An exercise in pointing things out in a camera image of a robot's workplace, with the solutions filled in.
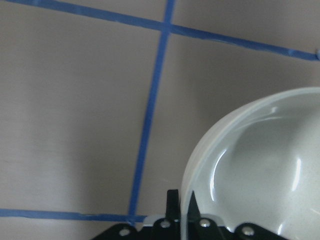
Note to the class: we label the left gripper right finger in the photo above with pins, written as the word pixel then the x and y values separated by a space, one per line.
pixel 193 210

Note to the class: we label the white bowl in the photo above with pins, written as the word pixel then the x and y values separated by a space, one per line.
pixel 260 164

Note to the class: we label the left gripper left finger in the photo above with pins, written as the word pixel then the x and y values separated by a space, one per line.
pixel 172 211

